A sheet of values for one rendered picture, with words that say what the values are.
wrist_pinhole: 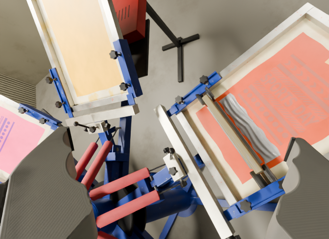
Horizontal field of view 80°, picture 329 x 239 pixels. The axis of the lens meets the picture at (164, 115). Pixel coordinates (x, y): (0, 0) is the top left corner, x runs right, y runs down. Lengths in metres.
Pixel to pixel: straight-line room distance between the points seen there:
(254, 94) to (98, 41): 0.87
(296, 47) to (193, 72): 1.42
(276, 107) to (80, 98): 1.13
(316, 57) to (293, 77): 0.12
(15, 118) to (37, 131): 0.19
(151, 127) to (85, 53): 1.35
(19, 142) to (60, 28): 0.87
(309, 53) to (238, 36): 1.36
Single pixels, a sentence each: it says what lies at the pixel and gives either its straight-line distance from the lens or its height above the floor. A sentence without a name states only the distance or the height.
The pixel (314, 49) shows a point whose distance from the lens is 1.10.
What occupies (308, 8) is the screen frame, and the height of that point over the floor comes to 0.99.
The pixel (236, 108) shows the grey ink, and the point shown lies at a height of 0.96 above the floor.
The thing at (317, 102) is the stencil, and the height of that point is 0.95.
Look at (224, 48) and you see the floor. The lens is 2.35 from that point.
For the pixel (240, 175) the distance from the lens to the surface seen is 0.97.
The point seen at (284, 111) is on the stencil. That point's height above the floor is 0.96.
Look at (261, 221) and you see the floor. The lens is 1.96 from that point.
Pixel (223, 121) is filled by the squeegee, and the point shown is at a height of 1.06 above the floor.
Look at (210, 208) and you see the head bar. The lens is 0.93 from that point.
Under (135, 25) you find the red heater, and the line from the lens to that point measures 1.41.
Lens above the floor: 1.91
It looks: 55 degrees down
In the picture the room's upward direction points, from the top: 64 degrees counter-clockwise
